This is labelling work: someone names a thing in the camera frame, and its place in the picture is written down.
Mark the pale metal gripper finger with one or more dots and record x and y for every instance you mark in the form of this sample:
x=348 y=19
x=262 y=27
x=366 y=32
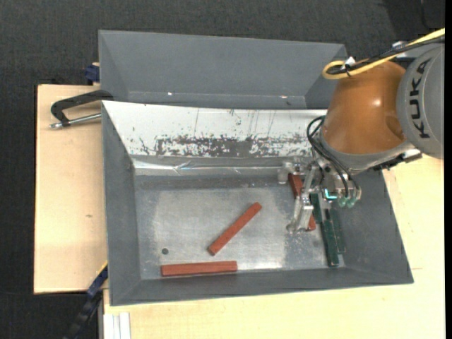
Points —
x=284 y=172
x=304 y=212

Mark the red-brown flat block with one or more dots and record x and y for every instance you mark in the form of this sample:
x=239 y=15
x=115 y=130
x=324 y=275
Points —
x=296 y=185
x=197 y=269
x=234 y=229

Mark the dark green flat block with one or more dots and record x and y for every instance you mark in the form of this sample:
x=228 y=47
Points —
x=330 y=245
x=340 y=235

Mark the grey metal bin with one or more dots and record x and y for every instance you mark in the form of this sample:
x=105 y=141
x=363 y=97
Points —
x=197 y=69

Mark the pale wood flat board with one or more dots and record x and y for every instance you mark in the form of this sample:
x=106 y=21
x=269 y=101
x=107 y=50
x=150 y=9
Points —
x=67 y=189

